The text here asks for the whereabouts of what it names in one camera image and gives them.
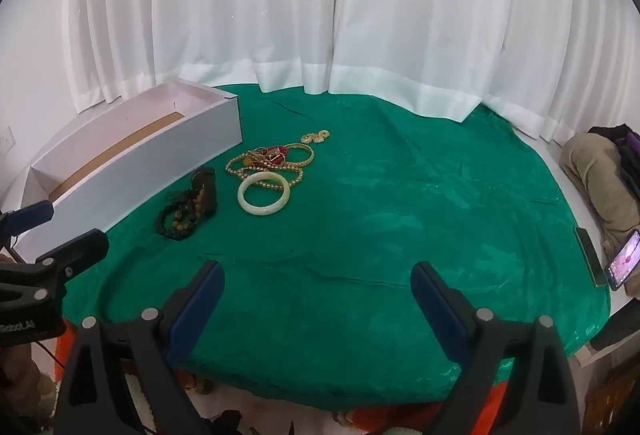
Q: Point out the green velvet cloth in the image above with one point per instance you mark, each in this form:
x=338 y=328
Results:
x=400 y=215

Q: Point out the dark purple clothing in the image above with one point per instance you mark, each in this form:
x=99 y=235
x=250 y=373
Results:
x=622 y=140

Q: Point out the white wall outlet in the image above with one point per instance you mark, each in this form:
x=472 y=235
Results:
x=6 y=141

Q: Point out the thin gold bangle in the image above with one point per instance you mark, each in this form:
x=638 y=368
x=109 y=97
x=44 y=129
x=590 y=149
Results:
x=309 y=155

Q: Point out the dark smartphone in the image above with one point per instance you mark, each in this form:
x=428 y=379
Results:
x=589 y=257

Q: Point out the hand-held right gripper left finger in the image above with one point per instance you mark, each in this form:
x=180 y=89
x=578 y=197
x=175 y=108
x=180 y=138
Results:
x=200 y=300

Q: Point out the gold earrings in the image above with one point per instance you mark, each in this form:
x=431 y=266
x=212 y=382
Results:
x=315 y=136

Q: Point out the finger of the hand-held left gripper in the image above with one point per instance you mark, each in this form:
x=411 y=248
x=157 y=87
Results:
x=30 y=216
x=75 y=250

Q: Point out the pale jade bangle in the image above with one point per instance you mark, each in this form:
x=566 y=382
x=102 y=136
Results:
x=245 y=205

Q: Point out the white cardboard box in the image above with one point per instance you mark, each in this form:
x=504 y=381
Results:
x=150 y=175

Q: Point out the beige cloth bundle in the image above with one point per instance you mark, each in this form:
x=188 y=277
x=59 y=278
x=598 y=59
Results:
x=595 y=175

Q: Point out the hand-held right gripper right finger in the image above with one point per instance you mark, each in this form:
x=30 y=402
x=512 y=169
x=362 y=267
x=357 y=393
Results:
x=435 y=300

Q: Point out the lit smartphone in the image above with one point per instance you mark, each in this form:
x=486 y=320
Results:
x=625 y=262

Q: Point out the red bangle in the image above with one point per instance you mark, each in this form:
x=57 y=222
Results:
x=272 y=150

